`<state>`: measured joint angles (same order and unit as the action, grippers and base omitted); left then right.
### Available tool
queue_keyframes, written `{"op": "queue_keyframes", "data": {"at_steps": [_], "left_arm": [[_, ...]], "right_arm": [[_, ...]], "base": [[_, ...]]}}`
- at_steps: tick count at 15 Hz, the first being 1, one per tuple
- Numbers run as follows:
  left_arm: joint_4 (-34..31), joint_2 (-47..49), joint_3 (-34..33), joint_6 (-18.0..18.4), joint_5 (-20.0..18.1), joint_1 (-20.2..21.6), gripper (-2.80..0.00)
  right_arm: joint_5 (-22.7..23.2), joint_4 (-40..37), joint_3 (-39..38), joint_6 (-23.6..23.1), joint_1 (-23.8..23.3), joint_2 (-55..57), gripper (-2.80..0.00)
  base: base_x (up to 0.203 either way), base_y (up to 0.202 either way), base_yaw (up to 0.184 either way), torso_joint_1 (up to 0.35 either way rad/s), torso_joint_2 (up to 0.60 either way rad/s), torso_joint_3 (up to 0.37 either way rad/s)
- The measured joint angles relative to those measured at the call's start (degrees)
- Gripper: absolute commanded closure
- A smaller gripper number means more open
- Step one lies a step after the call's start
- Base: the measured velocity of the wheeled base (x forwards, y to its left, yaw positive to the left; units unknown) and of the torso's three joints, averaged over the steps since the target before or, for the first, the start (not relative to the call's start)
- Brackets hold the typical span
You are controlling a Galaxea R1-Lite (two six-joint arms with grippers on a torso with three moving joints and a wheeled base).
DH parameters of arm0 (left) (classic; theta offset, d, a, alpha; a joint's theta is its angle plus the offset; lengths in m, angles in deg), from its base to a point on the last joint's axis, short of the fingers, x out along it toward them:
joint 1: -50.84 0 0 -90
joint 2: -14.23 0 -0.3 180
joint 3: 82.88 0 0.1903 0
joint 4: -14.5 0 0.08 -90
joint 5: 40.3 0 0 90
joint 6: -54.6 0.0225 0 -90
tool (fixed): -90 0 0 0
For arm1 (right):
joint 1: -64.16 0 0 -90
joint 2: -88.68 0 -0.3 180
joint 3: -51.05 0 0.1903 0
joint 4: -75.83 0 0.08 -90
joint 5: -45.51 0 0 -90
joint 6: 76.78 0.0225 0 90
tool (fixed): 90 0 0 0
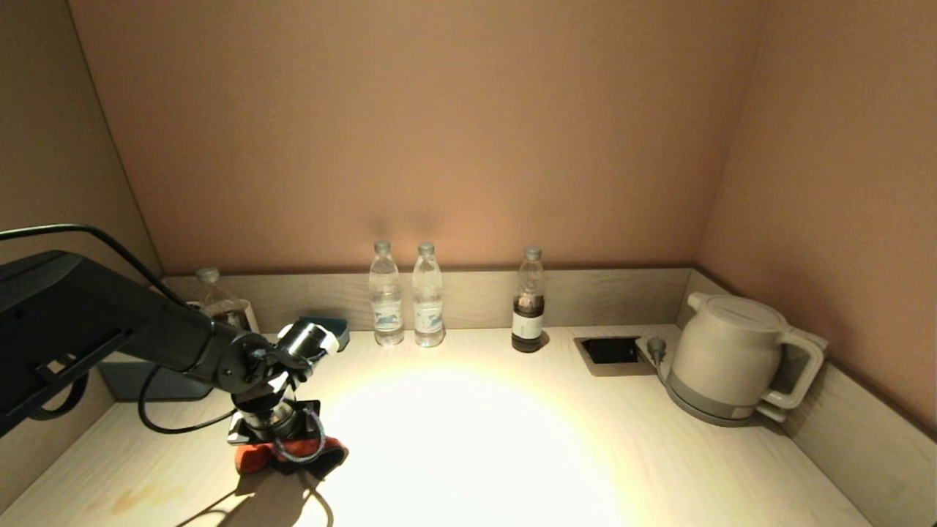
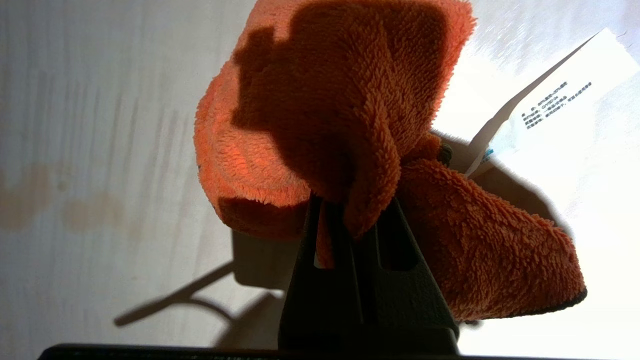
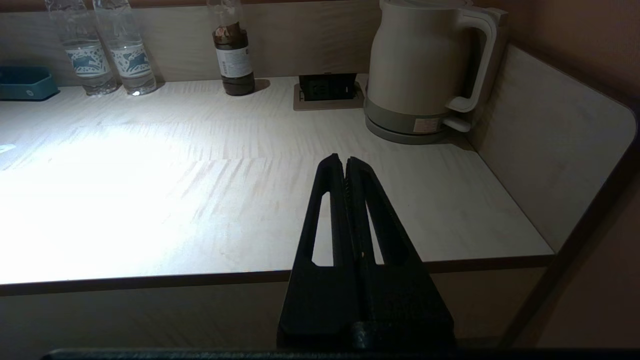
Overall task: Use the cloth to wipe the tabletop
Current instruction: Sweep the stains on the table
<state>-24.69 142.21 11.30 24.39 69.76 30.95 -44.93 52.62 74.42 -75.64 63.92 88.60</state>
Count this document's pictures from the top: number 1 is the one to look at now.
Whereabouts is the recessed black socket box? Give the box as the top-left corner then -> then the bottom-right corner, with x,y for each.
575,336 -> 657,378

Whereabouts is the small dark drink bottle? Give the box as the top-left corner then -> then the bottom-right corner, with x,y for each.
512,246 -> 547,354

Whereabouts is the white electric kettle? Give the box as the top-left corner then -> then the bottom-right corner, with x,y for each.
670,293 -> 828,422

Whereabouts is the large dark drink bottle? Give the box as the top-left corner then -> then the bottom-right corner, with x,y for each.
195,266 -> 253,332

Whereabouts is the small blue tray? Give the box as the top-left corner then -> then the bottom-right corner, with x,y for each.
296,315 -> 351,353

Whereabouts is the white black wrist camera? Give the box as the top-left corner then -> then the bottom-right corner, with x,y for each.
277,320 -> 342,368

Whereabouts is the long black cable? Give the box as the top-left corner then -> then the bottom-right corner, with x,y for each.
0,223 -> 193,310

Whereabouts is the clear water bottle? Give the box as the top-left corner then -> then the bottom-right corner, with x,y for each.
369,241 -> 406,347
412,242 -> 447,348

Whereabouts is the orange microfibre cloth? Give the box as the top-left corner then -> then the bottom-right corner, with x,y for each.
234,436 -> 349,478

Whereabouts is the grey kettle base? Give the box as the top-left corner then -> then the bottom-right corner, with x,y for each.
662,370 -> 769,428

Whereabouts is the blue tissue box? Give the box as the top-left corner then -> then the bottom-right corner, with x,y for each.
97,353 -> 214,401

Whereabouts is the short black cable loop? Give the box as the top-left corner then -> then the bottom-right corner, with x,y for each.
137,365 -> 236,436

